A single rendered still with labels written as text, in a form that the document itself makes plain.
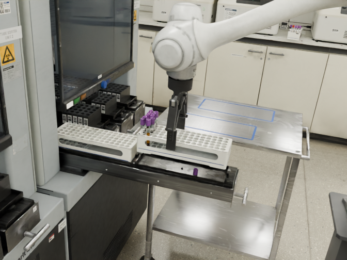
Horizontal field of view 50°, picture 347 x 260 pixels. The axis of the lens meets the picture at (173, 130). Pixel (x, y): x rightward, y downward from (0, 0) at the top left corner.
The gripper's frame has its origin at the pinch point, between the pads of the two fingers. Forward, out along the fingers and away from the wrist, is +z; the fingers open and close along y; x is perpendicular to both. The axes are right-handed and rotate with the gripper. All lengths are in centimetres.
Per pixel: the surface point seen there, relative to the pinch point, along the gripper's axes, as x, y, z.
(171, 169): 0.0, -2.5, 11.3
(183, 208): 4, 48, 64
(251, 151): -23, 183, 92
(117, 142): 19.9, -1.4, 5.7
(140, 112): 29, 46, 14
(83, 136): 31.9, -2.9, 5.2
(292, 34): -38, 225, -2
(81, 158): 30.6, -6.7, 11.5
